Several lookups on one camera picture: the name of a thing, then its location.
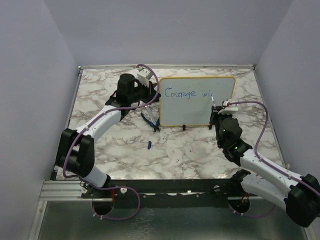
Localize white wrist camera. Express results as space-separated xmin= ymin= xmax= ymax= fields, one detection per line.
xmin=218 ymin=99 xmax=239 ymax=115
xmin=137 ymin=66 xmax=153 ymax=86

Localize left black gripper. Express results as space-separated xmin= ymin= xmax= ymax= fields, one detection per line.
xmin=128 ymin=78 xmax=161 ymax=105

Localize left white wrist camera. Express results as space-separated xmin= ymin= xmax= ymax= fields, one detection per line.
xmin=137 ymin=66 xmax=153 ymax=86

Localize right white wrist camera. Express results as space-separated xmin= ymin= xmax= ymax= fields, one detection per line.
xmin=218 ymin=99 xmax=239 ymax=115

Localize yellow framed whiteboard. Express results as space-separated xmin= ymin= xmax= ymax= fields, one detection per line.
xmin=159 ymin=76 xmax=236 ymax=127

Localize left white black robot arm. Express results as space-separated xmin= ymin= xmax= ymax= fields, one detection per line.
xmin=55 ymin=67 xmax=161 ymax=198

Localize blue handled pliers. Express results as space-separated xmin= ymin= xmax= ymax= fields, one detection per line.
xmin=140 ymin=112 xmax=161 ymax=133

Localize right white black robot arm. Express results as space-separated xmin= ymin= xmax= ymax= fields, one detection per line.
xmin=209 ymin=101 xmax=320 ymax=228

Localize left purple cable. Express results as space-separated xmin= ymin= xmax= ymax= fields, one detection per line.
xmin=62 ymin=63 xmax=161 ymax=222

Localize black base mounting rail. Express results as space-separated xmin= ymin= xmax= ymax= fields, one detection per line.
xmin=81 ymin=178 xmax=245 ymax=209

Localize aluminium frame rail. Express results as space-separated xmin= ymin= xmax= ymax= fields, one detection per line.
xmin=38 ymin=179 xmax=87 ymax=201

